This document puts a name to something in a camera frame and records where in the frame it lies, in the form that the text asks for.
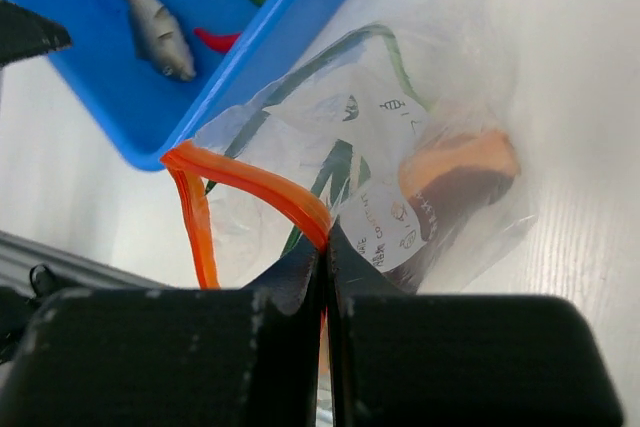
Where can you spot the aluminium rail frame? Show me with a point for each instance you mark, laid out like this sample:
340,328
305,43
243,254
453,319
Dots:
19,255

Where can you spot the red chili pepper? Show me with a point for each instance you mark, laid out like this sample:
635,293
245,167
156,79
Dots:
219,43

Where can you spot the clear zip top bag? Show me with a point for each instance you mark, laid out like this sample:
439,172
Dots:
243,214

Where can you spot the grey toy fish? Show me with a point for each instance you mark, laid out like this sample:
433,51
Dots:
158,39

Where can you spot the orange purple sweet potato slice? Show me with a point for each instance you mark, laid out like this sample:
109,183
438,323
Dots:
449,180

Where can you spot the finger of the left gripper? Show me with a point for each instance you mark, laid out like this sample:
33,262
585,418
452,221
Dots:
26,34

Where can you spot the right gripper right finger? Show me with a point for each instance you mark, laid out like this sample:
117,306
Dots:
401,359

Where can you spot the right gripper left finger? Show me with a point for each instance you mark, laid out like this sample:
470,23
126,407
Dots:
173,357

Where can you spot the blue plastic bin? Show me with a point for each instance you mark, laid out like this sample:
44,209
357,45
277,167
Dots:
145,114

